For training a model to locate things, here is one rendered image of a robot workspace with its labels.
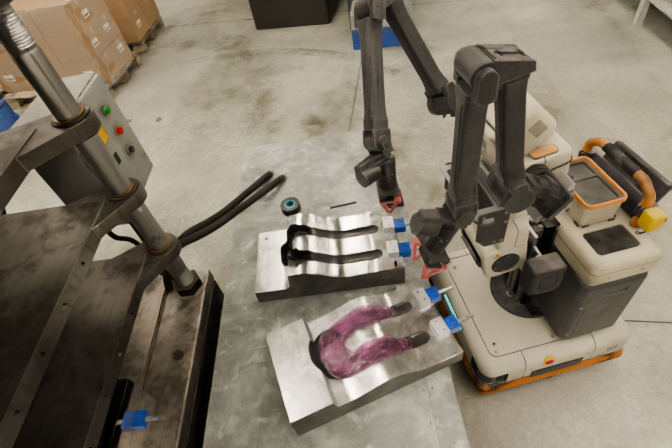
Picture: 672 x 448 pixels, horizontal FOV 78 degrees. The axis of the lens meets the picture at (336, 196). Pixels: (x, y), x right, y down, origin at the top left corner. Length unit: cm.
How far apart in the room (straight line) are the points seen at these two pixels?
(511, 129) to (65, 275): 106
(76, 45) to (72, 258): 383
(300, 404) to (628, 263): 112
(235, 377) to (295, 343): 24
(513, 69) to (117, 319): 117
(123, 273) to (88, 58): 367
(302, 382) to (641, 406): 156
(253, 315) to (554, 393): 139
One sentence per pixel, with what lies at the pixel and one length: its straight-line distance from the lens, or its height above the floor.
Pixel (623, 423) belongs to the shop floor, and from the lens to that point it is 228.
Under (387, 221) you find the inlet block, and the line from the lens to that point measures 146.
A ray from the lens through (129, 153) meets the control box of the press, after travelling 160.
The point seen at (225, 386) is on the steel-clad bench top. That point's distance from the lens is 140.
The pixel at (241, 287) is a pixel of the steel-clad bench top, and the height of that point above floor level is 80.
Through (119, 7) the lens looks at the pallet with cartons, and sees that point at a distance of 565.
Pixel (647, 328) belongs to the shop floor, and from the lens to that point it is 253.
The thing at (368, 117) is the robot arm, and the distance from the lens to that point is 124.
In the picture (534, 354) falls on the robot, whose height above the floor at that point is 28.
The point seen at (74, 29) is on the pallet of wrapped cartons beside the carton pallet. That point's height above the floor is 71.
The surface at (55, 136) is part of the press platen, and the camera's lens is 115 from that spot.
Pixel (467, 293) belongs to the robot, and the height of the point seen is 28.
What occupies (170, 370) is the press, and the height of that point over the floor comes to 79.
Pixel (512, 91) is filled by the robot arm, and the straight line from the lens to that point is 91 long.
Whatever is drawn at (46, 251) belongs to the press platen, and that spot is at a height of 129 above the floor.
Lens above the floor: 202
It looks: 45 degrees down
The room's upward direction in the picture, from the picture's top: 11 degrees counter-clockwise
